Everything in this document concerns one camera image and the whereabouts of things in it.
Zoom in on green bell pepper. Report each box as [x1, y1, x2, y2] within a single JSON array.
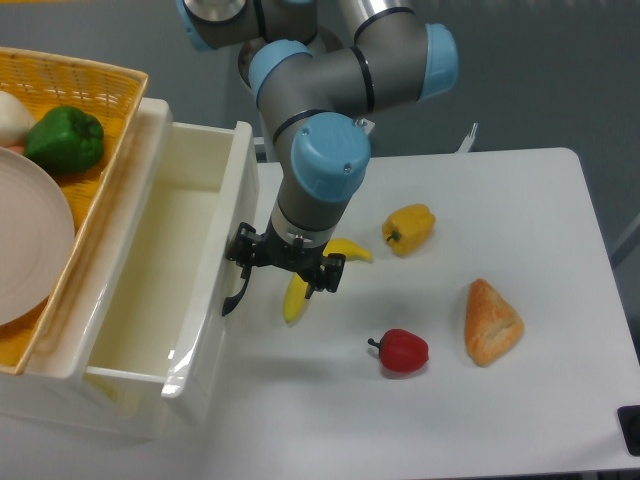
[[24, 105, 104, 175]]

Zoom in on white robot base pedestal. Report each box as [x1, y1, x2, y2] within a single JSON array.
[[236, 27, 346, 163]]

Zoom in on yellow bell pepper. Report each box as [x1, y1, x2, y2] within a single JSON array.
[[382, 204, 436, 256]]

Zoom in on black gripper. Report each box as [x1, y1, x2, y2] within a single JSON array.
[[225, 222, 346, 299]]

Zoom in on pink plate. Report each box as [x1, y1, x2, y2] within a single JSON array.
[[1, 149, 75, 325]]

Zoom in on yellow woven basket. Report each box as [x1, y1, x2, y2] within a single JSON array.
[[1, 47, 148, 375]]

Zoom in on yellow banana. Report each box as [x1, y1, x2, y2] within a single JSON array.
[[282, 238, 373, 325]]

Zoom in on black object at table edge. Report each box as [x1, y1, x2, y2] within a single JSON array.
[[617, 405, 640, 457]]

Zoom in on white round vegetable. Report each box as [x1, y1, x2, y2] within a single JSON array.
[[0, 91, 36, 147]]

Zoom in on triangular bread pastry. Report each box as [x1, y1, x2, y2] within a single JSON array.
[[464, 278, 524, 367]]

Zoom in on white drawer cabinet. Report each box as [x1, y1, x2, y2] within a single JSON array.
[[0, 98, 201, 441]]

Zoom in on red bell pepper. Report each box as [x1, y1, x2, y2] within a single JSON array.
[[367, 329, 429, 374]]

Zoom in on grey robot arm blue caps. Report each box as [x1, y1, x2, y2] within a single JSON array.
[[177, 1, 459, 292]]

